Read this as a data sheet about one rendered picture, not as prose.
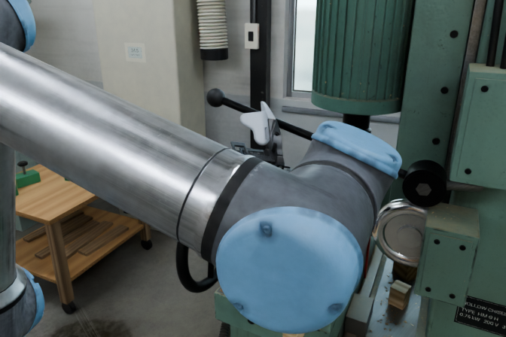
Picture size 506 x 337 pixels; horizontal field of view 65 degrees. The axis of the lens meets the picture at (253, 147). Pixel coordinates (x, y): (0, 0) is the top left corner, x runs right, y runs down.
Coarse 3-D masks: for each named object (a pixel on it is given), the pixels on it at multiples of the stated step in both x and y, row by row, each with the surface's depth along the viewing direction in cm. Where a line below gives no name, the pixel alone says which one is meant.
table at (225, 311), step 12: (372, 240) 93; (216, 300) 71; (216, 312) 72; (228, 312) 70; (240, 324) 70; (252, 324) 68; (336, 324) 65; (264, 336) 68; (276, 336) 67; (312, 336) 63; (324, 336) 62; (336, 336) 67
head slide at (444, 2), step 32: (416, 0) 60; (448, 0) 58; (416, 32) 61; (448, 32) 60; (416, 64) 63; (448, 64) 61; (416, 96) 64; (448, 96) 62; (416, 128) 66; (448, 128) 64; (416, 160) 67
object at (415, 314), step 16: (384, 256) 97; (384, 272) 91; (384, 288) 86; (384, 304) 81; (416, 304) 81; (384, 320) 77; (400, 320) 77; (416, 320) 77; (240, 336) 78; (256, 336) 76; (368, 336) 74; (384, 336) 74; (400, 336) 74; (416, 336) 74
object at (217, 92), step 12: (216, 96) 71; (240, 108) 71; (252, 108) 70; (300, 132) 67; (408, 168) 63; (420, 168) 59; (432, 168) 59; (408, 180) 60; (420, 180) 59; (432, 180) 58; (444, 180) 58; (408, 192) 60; (420, 192) 59; (432, 192) 58; (444, 192) 58; (420, 204) 60; (432, 204) 59
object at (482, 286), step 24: (504, 0) 52; (504, 24) 53; (480, 48) 55; (456, 192) 62; (480, 192) 61; (504, 192) 59; (480, 216) 62; (504, 216) 60; (480, 240) 63; (504, 240) 61; (480, 264) 64; (504, 264) 62; (480, 288) 65; (504, 288) 64; (432, 312) 71; (432, 336) 72; (456, 336) 70; (480, 336) 68
